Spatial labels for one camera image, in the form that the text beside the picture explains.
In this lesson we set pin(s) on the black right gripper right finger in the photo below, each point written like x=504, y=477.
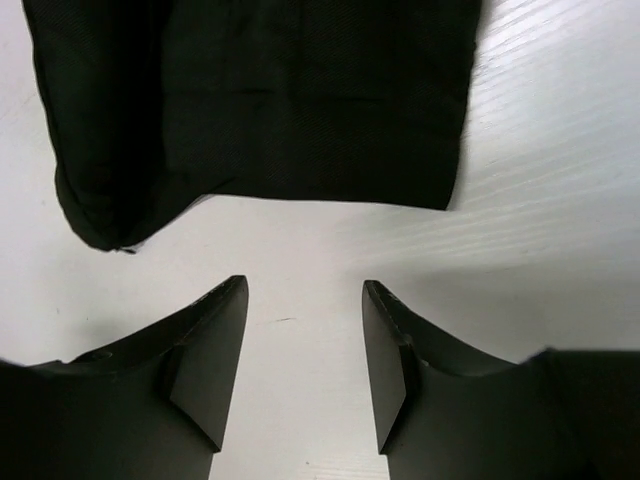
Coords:
x=444, y=409

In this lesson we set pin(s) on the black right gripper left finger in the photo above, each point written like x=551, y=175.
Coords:
x=151, y=406

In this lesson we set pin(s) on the black pleated skirt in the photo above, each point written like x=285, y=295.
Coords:
x=153, y=105

